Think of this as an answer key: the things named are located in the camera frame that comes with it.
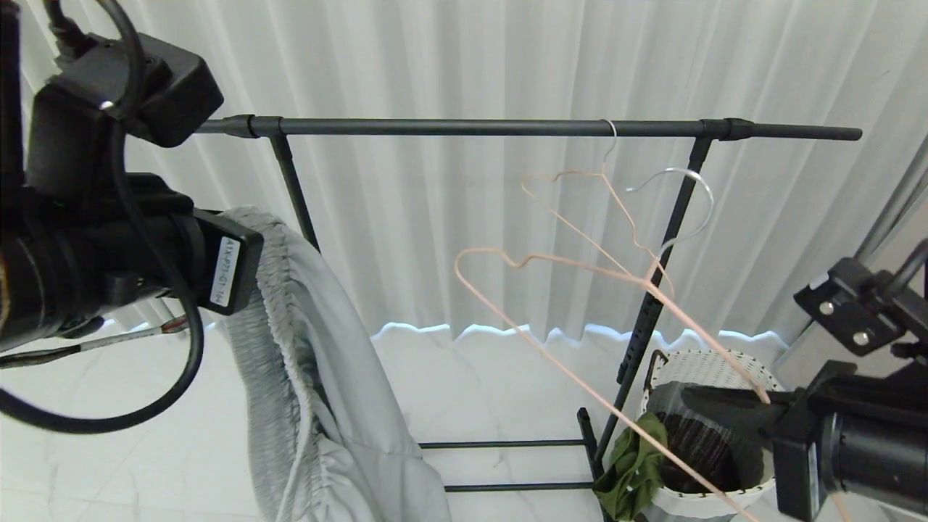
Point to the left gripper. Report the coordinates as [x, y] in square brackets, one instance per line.
[109, 268]

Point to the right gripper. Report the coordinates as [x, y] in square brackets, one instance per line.
[870, 442]

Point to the pale grey shorts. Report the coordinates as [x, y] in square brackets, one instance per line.
[326, 377]

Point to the pink clothes hanger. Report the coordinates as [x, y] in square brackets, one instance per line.
[604, 167]
[652, 285]

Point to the white laundry basket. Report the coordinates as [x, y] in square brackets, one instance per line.
[710, 366]

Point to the black clothes rack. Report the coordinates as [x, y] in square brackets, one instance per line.
[471, 127]

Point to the green garment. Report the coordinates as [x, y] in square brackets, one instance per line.
[634, 464]

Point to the white curtain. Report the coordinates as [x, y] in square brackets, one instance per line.
[435, 58]

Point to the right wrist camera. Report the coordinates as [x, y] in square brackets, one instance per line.
[848, 304]

